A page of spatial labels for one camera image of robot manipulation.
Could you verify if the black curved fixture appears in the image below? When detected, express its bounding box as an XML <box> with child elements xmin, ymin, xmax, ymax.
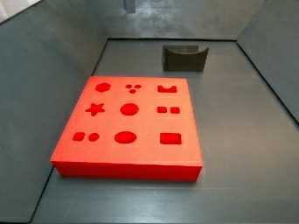
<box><xmin>163</xmin><ymin>45</ymin><xmax>210</xmax><ymax>72</ymax></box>

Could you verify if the red shape sorter block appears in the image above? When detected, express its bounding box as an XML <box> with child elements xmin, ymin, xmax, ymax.
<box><xmin>51</xmin><ymin>76</ymin><xmax>204</xmax><ymax>182</ymax></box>

